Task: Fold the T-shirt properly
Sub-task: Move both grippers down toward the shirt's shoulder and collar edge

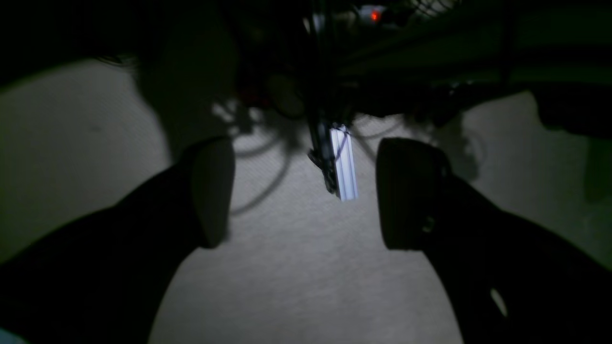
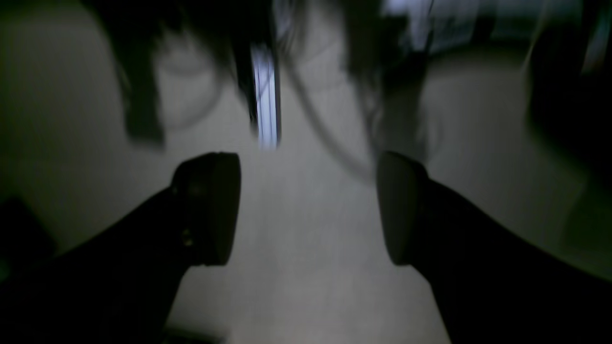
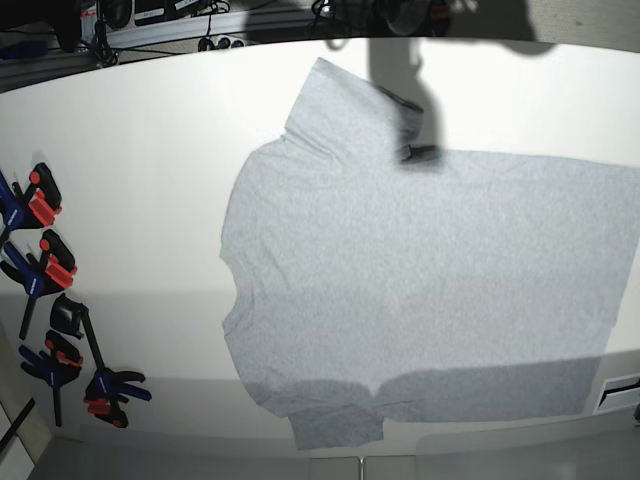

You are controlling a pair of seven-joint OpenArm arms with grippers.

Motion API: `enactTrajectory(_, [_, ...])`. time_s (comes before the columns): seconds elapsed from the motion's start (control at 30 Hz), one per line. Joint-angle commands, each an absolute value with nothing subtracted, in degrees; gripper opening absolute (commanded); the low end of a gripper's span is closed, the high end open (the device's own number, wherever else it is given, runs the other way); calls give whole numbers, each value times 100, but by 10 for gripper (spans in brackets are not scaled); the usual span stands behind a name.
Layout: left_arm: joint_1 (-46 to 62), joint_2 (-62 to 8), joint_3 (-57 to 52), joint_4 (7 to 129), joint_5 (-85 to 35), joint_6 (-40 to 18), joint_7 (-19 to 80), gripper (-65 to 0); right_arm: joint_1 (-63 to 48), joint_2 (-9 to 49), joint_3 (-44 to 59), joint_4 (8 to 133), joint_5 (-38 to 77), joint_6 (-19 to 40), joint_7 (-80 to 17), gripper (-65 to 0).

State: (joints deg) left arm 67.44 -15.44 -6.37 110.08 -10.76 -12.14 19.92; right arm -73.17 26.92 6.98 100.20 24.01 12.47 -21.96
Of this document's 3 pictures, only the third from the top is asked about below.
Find black strip at edge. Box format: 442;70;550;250
1;398;35;449

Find long black bar clamp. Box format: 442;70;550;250
50;294;152;429

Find lower left blue clamp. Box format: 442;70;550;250
18;329;83;427

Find blue red clamp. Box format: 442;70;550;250
1;229;77;340
1;162;62;245

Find top blue red clamp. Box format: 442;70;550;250
1;162;62;245

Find grey T-shirt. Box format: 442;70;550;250
220;59;639;450

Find black power strip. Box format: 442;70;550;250
197;35;247;52

